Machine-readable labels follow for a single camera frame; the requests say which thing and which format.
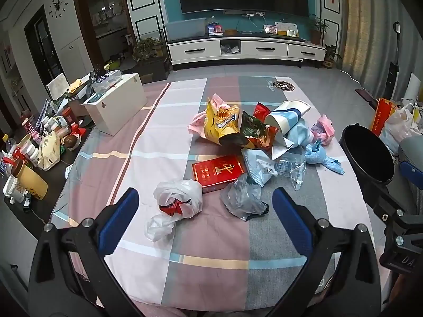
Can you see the white television cabinet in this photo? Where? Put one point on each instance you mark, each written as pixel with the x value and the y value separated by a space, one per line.
pixel 251 48

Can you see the blue and red boxes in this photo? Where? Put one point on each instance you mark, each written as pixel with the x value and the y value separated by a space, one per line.
pixel 214 29

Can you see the black bucket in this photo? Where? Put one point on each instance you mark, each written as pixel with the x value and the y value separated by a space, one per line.
pixel 366 152

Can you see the blue glove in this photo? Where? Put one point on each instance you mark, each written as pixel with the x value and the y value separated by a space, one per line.
pixel 317 155

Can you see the grey flat panel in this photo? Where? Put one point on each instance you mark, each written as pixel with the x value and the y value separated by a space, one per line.
pixel 185 29

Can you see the clear plastic wrapper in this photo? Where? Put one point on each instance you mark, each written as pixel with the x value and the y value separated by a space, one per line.
pixel 290 166

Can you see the brown floor mat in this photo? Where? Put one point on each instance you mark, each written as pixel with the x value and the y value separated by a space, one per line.
pixel 366 94

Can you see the tall potted plant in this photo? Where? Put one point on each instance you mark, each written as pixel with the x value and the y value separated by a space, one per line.
pixel 317 28

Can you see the clear water bottle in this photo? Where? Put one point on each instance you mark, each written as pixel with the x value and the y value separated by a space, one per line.
pixel 10 145

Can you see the dark green snack bag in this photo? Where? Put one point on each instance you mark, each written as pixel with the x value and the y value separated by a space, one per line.
pixel 256 128

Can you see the potted plant on dark stand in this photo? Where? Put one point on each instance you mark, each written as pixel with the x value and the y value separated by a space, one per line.
pixel 147 51

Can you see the black wall clock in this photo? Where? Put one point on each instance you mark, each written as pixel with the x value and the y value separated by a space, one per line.
pixel 58 5

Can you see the white and blue paper cup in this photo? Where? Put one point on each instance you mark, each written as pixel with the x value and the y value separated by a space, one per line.
pixel 286 114

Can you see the grey plastic bag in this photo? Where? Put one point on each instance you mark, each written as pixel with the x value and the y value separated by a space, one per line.
pixel 243 198

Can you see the red jar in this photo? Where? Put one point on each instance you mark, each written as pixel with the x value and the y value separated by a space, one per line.
pixel 70 116

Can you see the tissue pack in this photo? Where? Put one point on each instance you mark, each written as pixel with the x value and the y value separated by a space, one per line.
pixel 49 152

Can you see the beige curtain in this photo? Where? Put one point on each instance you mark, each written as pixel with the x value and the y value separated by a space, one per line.
pixel 373 23

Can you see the striped bedsheet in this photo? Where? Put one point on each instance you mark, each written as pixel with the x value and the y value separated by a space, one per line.
pixel 211 270

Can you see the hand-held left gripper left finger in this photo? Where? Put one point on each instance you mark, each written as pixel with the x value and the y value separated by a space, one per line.
pixel 120 221

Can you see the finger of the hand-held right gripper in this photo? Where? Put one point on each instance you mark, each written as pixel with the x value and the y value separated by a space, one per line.
pixel 385 203
pixel 411 171

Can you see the photo frame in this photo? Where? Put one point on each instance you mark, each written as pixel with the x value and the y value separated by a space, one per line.
pixel 270 29

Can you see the yellow snack bag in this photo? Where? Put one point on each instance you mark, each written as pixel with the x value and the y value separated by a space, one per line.
pixel 219 122

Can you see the small pink packet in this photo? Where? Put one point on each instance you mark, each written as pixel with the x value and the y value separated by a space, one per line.
pixel 325 130

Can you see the light blue packet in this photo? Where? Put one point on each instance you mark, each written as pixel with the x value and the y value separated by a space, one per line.
pixel 259 166

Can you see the red cigarette carton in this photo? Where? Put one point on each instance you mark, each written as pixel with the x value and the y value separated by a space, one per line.
pixel 218 171

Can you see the grey sofa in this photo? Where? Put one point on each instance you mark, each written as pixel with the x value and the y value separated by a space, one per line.
pixel 413 148

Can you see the yellow cylinder container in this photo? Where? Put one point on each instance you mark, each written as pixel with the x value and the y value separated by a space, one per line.
pixel 31 181

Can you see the red shopping bag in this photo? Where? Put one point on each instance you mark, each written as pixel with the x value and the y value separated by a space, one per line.
pixel 380 117

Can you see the white wooden box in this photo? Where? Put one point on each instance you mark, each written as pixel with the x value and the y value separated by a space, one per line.
pixel 119 105

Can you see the small potted plant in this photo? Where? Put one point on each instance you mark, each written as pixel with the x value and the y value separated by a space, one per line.
pixel 330 56

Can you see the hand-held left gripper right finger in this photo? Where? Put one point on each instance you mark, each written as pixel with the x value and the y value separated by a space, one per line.
pixel 292 221

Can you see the clear plastic storage box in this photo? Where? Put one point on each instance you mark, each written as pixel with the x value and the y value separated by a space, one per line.
pixel 107 79

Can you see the blue and white packet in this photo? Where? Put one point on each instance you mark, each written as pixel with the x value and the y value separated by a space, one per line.
pixel 297 135

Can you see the white desk calendar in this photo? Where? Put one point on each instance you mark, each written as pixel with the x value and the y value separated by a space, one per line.
pixel 286 28

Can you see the white board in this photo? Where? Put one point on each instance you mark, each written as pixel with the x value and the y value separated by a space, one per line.
pixel 414 87

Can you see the upright vacuum cleaner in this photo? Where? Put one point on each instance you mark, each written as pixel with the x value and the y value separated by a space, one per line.
pixel 393 62

